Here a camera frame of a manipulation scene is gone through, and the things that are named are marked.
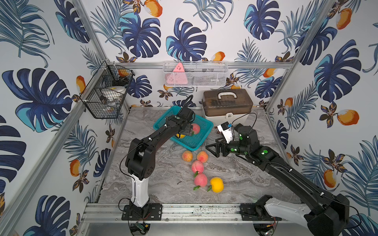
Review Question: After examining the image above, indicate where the aluminium front rail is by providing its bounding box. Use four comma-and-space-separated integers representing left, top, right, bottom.
81, 199, 310, 226

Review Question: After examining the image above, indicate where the orange pink peach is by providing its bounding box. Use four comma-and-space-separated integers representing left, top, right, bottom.
182, 150, 193, 162
196, 151, 209, 163

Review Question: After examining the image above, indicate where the yellow peach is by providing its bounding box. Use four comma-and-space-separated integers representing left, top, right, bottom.
175, 134, 185, 139
207, 177, 224, 193

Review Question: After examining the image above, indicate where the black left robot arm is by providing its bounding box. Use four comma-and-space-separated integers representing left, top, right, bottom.
126, 107, 195, 209

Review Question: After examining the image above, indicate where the black wire wall basket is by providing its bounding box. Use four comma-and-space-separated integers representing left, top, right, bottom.
80, 61, 135, 119

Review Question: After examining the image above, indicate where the pink triangle card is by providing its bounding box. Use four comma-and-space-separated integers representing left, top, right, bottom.
166, 63, 188, 86

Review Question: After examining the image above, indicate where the brown lidded storage box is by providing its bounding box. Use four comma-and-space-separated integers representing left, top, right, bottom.
201, 89, 254, 126

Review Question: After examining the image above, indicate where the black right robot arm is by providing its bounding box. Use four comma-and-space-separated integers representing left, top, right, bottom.
205, 122, 349, 236

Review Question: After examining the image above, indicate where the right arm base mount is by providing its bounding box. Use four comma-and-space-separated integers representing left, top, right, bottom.
239, 203, 282, 221

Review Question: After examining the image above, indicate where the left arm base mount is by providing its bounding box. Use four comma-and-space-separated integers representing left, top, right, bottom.
121, 203, 163, 221

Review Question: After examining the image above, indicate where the clear wall shelf tray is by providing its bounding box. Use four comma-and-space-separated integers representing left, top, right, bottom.
162, 62, 228, 87

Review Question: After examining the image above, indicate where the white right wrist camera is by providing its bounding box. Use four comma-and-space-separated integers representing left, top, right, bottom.
217, 122, 234, 144

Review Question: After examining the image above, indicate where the yellow peach front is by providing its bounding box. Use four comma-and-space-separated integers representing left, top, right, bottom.
207, 177, 224, 193

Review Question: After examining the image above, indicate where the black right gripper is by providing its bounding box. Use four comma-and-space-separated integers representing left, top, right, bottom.
205, 135, 250, 158

